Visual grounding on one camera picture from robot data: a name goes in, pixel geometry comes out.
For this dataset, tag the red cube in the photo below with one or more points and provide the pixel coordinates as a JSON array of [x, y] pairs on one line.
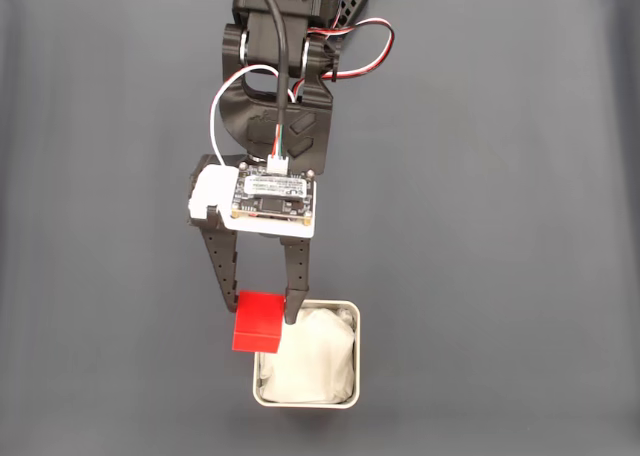
[[257, 316]]

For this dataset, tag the square metal box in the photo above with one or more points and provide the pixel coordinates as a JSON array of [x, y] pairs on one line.
[[305, 405]]

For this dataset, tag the white crumpled cloth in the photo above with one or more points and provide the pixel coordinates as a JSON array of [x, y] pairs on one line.
[[315, 361]]

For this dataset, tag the grey table mat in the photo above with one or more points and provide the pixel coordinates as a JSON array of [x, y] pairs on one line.
[[500, 226]]

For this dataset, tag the white-mounted camera circuit board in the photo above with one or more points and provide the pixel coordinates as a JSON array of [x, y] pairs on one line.
[[270, 201]]

